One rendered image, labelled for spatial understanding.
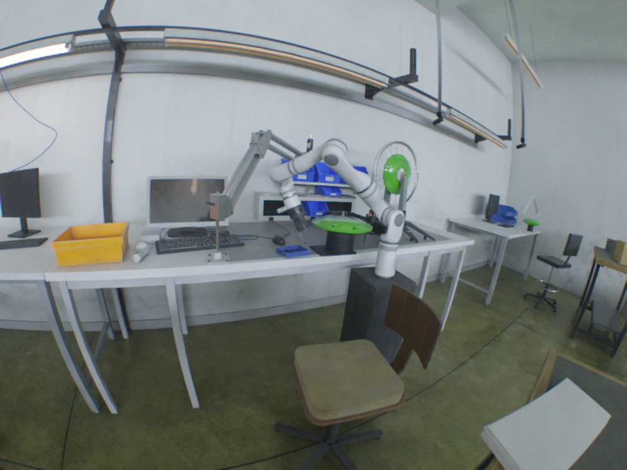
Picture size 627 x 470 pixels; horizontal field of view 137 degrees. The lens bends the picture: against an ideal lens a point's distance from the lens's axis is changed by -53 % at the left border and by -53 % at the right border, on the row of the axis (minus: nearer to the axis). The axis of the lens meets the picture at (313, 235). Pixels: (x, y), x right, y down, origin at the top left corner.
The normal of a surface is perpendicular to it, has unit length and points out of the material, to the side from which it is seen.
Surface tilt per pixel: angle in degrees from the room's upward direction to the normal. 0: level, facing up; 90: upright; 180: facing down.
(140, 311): 90
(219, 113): 90
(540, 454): 0
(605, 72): 90
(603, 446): 0
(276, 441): 0
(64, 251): 94
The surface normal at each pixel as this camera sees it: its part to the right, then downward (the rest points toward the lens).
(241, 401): 0.08, -0.97
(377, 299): 0.32, 0.25
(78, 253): 0.55, 0.32
